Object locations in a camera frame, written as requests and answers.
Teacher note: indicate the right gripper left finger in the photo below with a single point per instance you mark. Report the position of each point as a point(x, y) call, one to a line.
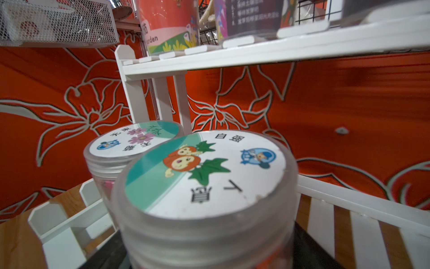
point(112, 255)

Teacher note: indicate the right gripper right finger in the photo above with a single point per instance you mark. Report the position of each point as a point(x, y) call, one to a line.
point(308, 254)

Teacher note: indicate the white slatted wooden shelf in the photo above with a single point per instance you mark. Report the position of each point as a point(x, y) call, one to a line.
point(358, 122)

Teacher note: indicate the seed jar flower lid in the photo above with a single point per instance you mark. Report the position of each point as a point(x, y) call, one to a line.
point(108, 155)

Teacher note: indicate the seed jar strawberry lid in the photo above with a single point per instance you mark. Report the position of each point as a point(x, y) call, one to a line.
point(221, 199)

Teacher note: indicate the small clear cup red seeds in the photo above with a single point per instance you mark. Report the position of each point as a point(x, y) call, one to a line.
point(168, 25)

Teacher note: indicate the clear plastic wall bin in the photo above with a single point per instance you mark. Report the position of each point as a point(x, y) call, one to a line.
point(58, 24)

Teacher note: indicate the black wire wall basket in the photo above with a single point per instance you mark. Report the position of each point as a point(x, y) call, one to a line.
point(307, 12)

